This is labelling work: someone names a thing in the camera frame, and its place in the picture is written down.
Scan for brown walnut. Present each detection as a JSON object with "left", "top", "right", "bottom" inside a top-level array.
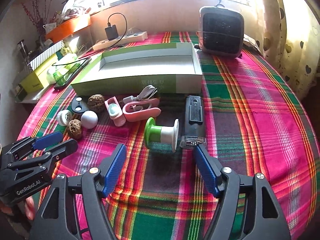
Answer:
[
  {"left": 87, "top": 94, "right": 105, "bottom": 113},
  {"left": 67, "top": 119, "right": 82, "bottom": 140}
]

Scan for white ribbed roller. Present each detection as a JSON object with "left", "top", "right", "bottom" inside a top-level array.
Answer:
[{"left": 56, "top": 109, "right": 73, "bottom": 127}]

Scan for white ball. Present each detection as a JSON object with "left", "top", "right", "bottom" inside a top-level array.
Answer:
[{"left": 81, "top": 111, "right": 98, "bottom": 129}]

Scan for black disc with white dots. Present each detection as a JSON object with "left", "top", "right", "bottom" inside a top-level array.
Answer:
[{"left": 71, "top": 95, "right": 89, "bottom": 114}]

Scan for pink case with teal insert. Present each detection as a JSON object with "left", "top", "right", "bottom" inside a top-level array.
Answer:
[{"left": 105, "top": 96, "right": 126, "bottom": 127}]

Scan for green white spool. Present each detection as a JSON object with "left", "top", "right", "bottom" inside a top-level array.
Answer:
[{"left": 144, "top": 117, "right": 180, "bottom": 153}]

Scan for black bike light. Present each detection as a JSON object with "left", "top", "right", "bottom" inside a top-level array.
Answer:
[{"left": 180, "top": 95, "right": 207, "bottom": 149}]

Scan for yellow green box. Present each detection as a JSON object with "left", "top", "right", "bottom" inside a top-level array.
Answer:
[{"left": 19, "top": 54, "right": 58, "bottom": 94}]

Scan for black smartphone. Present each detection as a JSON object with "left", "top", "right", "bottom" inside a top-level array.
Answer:
[{"left": 54, "top": 57, "right": 91, "bottom": 90}]

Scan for green tissue pack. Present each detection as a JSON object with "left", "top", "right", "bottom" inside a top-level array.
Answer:
[{"left": 47, "top": 53, "right": 78, "bottom": 85}]

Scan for plaid tablecloth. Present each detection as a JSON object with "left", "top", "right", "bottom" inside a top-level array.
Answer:
[{"left": 17, "top": 31, "right": 320, "bottom": 240}]

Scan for striped white box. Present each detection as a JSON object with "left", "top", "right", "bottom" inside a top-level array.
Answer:
[{"left": 27, "top": 41, "right": 65, "bottom": 72}]

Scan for white mug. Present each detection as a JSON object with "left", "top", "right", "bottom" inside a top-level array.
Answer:
[{"left": 43, "top": 22, "right": 57, "bottom": 34}]

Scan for orange tray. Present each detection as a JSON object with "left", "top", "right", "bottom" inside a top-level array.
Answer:
[{"left": 46, "top": 14, "right": 91, "bottom": 43}]

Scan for green white cardboard box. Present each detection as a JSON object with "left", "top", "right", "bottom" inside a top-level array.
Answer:
[{"left": 71, "top": 43, "right": 202, "bottom": 96}]

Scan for red dried branches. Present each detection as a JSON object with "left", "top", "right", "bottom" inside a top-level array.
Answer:
[{"left": 20, "top": 0, "right": 52, "bottom": 36}]

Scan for black charger adapter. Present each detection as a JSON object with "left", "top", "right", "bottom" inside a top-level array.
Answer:
[{"left": 105, "top": 24, "right": 119, "bottom": 41}]

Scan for white power strip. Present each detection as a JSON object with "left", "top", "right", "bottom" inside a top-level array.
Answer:
[{"left": 92, "top": 31, "right": 148, "bottom": 51}]

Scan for pink black desk fan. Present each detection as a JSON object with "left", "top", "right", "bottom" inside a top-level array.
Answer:
[{"left": 198, "top": 6, "right": 244, "bottom": 58}]

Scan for yellow heart curtain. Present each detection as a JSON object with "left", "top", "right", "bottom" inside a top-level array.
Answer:
[{"left": 258, "top": 0, "right": 320, "bottom": 100}]

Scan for white coiled cable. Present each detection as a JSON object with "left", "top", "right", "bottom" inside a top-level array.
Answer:
[{"left": 122, "top": 84, "right": 158, "bottom": 104}]

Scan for black charging cable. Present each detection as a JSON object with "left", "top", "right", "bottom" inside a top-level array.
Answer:
[{"left": 51, "top": 12, "right": 128, "bottom": 67}]

